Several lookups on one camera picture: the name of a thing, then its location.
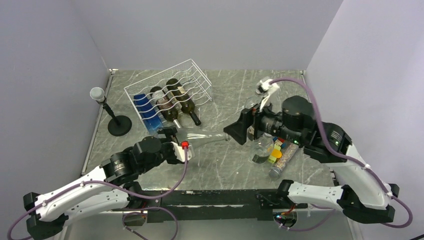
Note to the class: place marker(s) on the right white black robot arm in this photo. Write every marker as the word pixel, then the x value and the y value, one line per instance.
pixel 362 198

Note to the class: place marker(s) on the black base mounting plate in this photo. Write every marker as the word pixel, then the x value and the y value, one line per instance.
pixel 218 204

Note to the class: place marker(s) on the small clear round bottle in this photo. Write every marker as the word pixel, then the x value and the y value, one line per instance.
pixel 261 149

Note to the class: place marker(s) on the dark green wine bottle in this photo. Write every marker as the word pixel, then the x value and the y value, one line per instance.
pixel 181 95

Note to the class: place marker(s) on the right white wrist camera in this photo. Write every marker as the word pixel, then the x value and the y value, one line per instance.
pixel 265 88

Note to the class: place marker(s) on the black microphone on stand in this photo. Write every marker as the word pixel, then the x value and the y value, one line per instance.
pixel 118 125

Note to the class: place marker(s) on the clear bottle silver cap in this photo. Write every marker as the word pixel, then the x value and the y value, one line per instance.
pixel 256 101

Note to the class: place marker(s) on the labelled dark wine bottle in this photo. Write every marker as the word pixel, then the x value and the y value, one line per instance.
pixel 165 106

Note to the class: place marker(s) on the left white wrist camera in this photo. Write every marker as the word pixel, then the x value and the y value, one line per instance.
pixel 184 151

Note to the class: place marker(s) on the white wire wine rack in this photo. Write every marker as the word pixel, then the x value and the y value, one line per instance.
pixel 190 76

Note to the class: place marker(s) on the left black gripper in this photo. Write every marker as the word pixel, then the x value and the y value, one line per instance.
pixel 169 132

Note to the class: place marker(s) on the blue glass bottle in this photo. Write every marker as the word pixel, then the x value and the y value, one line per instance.
pixel 147 113

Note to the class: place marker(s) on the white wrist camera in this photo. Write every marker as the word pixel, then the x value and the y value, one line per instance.
pixel 265 88
pixel 184 151

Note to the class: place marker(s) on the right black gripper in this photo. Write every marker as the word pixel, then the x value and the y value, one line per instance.
pixel 238 129

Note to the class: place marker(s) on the glitter filled tube bottle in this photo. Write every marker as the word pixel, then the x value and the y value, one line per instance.
pixel 277 169

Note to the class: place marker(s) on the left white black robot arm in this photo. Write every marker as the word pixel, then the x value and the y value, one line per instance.
pixel 111 185

